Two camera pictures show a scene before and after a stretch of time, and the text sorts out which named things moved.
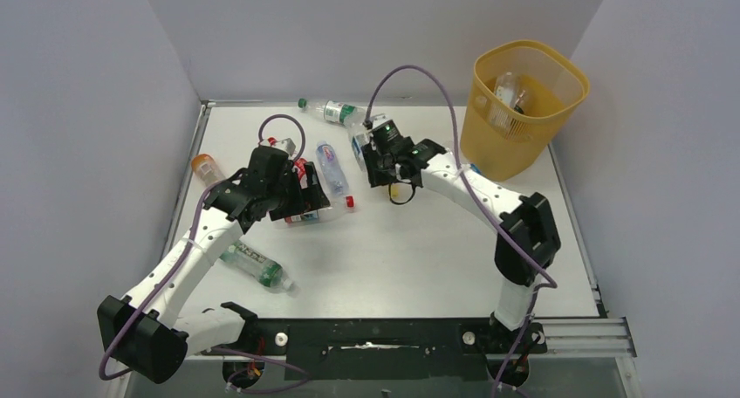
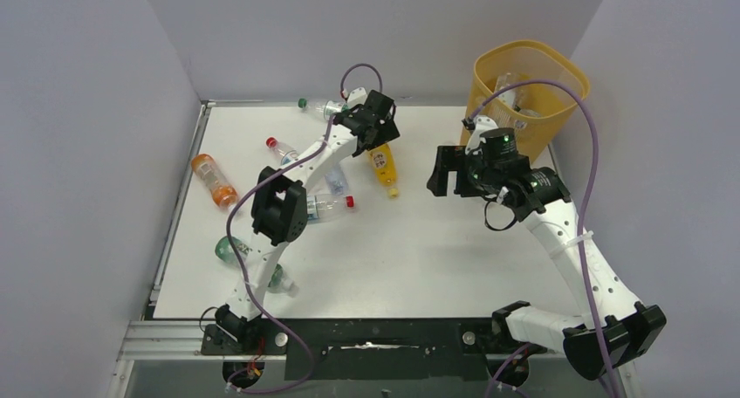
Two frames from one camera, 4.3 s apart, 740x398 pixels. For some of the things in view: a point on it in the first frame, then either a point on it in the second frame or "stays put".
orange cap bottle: x=207 y=168 stays put
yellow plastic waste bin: x=521 y=95 stays put
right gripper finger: x=376 y=164 → x=448 y=159
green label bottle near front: x=266 y=271 stays put
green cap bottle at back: x=349 y=116 stays put
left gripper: x=306 y=200 → x=386 y=133
